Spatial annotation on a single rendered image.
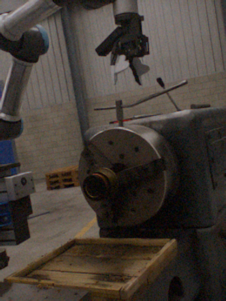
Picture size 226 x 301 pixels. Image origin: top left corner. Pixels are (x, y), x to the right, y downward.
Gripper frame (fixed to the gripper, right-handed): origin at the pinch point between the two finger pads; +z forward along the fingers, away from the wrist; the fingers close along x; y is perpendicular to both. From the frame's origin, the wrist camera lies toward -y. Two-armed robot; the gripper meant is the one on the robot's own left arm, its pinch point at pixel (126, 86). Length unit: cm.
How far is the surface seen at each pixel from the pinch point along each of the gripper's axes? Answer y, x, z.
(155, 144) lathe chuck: 9.1, -1.0, 18.6
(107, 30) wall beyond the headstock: -603, 850, -261
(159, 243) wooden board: 12.2, -9.5, 45.5
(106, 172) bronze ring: -0.1, -14.5, 24.6
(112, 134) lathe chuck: -3.7, -4.5, 14.5
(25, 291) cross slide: 9, -54, 39
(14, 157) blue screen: -415, 280, 63
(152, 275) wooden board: 18, -25, 47
